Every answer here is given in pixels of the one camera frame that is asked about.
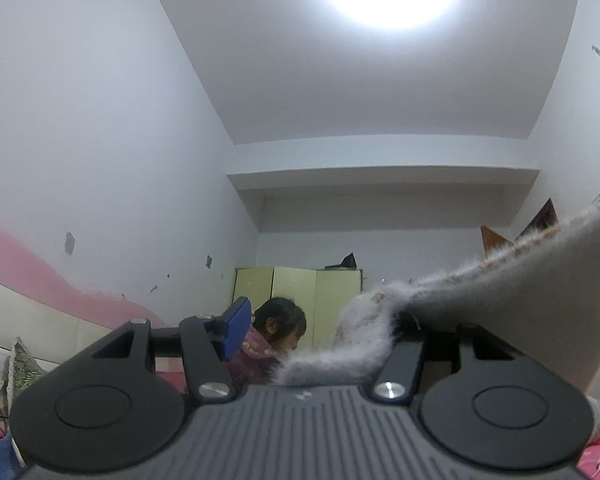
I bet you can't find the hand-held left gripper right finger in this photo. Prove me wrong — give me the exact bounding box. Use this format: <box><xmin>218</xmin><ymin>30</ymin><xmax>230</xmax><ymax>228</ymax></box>
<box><xmin>372</xmin><ymin>322</ymin><xmax>518</xmax><ymax>403</ymax></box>

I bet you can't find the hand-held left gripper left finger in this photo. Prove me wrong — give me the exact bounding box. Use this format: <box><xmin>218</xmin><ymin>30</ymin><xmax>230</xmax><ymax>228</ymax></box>
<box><xmin>91</xmin><ymin>297</ymin><xmax>253</xmax><ymax>403</ymax></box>

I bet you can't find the beige white houndstooth coat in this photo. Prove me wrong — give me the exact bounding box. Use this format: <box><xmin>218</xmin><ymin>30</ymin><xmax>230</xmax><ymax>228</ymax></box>
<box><xmin>270</xmin><ymin>205</ymin><xmax>600</xmax><ymax>436</ymax></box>

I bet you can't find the yellow-green wardrobe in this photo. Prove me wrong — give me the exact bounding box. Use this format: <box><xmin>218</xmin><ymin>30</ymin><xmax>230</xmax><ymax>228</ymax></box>
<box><xmin>232</xmin><ymin>266</ymin><xmax>363</xmax><ymax>352</ymax></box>

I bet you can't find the wooden door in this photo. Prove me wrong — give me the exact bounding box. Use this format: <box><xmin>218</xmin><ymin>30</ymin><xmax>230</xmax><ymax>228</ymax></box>
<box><xmin>480</xmin><ymin>199</ymin><xmax>561</xmax><ymax>261</ymax></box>

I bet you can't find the floral pillow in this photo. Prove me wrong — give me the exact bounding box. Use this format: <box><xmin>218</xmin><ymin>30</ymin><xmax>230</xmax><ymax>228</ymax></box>
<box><xmin>7</xmin><ymin>337</ymin><xmax>51</xmax><ymax>398</ymax></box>

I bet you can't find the pink and cream headboard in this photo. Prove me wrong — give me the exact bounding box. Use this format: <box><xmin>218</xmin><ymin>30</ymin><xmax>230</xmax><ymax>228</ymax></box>
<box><xmin>0</xmin><ymin>222</ymin><xmax>181</xmax><ymax>366</ymax></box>

